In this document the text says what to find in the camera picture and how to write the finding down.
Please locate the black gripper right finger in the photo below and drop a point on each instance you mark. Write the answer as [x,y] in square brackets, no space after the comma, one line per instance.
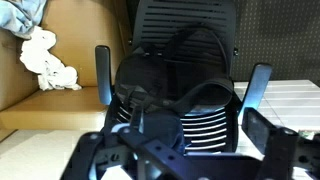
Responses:
[283,153]

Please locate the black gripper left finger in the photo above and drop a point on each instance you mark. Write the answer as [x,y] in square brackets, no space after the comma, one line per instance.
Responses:
[110,156]

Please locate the dark blue clothing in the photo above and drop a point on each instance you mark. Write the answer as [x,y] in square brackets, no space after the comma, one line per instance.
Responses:
[163,128]

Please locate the black garment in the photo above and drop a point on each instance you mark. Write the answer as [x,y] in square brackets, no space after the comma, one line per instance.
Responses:
[150,73]

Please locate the white crumpled clothing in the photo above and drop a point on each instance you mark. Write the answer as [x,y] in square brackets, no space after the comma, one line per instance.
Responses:
[46,63]

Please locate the black slatted office chair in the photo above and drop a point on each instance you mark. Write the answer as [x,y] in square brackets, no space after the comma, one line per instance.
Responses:
[186,13]

